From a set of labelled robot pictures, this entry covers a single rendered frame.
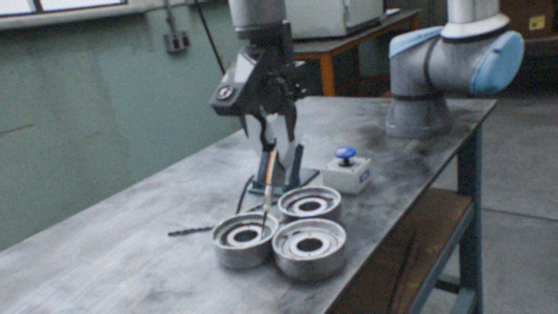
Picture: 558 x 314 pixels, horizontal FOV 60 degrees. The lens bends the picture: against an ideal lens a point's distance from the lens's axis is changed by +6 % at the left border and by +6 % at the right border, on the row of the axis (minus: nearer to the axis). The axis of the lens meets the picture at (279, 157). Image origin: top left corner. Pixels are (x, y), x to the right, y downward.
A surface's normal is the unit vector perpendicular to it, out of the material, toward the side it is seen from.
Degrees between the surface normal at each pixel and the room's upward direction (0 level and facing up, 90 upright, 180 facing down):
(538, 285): 0
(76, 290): 0
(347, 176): 90
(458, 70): 97
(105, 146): 90
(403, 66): 90
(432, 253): 0
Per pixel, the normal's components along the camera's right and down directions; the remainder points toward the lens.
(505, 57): 0.63, 0.32
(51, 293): -0.14, -0.92
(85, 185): 0.81, 0.10
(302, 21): -0.57, 0.37
